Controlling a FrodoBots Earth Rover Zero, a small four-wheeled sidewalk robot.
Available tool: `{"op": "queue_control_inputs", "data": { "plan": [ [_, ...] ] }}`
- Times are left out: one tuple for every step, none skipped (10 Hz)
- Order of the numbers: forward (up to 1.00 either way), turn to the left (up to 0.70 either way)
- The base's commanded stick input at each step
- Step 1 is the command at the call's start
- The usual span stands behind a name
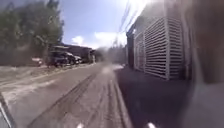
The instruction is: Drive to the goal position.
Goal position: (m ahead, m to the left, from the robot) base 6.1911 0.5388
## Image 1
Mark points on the robot's own part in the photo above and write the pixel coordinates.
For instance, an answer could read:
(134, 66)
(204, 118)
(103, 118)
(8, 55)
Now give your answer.
(80, 125)
(151, 125)

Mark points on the low dark building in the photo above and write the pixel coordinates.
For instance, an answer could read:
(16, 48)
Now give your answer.
(78, 51)

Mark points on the group of trees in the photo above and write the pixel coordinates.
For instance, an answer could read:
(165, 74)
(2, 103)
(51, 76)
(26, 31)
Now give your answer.
(30, 30)

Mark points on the grey asphalt road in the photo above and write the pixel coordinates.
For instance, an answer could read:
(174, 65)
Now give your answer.
(83, 100)

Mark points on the pale dirt roadside strip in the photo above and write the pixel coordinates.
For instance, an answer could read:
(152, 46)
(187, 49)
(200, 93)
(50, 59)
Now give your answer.
(20, 75)

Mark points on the building with slatted white wall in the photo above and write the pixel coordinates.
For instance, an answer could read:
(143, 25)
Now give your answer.
(160, 50)

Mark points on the dark parked vehicle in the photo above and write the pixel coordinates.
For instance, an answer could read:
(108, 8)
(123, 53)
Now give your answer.
(61, 58)

